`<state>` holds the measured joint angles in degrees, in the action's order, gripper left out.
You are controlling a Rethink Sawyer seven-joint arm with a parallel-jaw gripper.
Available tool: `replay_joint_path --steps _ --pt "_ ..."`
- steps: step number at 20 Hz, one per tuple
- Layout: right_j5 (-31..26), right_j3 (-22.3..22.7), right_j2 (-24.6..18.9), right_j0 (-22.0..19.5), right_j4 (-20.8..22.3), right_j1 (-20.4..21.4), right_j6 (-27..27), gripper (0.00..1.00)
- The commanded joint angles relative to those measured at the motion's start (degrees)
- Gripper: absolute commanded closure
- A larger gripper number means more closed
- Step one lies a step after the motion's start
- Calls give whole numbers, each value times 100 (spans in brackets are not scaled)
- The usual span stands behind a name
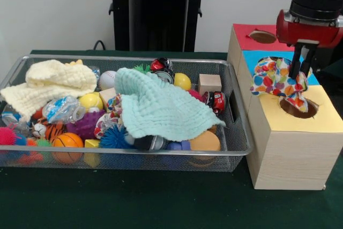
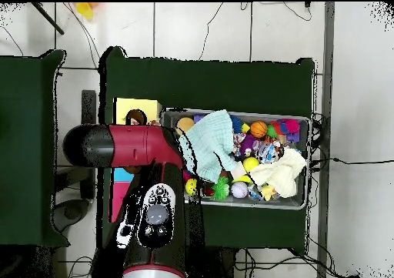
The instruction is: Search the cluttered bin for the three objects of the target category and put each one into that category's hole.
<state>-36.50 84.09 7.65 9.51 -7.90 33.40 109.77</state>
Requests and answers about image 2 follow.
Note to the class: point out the green spiky ball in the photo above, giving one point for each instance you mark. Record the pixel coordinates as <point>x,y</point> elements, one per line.
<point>220,187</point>

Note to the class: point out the mint green cloth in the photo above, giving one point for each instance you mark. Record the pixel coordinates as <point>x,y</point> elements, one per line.
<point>212,139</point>

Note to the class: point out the shallow clear mesh bin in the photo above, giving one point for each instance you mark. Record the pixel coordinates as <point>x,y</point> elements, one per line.
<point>289,203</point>

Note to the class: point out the grey metal beam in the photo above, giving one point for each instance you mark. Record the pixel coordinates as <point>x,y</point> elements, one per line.
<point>326,75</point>

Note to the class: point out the green cloth side table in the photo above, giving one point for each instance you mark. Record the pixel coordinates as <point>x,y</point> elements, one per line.
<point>28,148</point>

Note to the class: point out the yellow ball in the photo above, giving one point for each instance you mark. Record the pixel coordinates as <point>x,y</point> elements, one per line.
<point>250,164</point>
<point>192,187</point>

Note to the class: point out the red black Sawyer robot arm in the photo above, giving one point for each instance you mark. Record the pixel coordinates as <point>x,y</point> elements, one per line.
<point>141,145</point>

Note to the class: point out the peach orange ball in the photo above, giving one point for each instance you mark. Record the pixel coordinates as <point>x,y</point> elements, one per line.
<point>184,124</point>

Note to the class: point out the white toy baseball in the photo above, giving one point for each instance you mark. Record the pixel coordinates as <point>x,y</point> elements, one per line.
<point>239,190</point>

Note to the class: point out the cream yellow cloth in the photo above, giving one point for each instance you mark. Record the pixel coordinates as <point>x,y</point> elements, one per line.
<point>283,173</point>

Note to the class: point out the orange toy basketball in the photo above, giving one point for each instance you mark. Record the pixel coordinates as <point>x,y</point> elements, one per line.
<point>258,129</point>

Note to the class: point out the pink spiky ball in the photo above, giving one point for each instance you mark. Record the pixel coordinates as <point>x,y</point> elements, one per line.
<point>291,126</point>

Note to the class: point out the black rod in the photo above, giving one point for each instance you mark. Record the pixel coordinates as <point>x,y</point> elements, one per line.
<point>48,18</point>

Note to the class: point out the yellow floor object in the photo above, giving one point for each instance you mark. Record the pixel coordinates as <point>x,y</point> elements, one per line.
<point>85,10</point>

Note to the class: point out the wooden box with three holes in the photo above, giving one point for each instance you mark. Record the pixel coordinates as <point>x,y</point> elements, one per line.
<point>122,107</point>

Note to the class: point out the black chair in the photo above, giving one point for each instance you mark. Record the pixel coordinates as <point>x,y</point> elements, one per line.
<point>89,105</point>

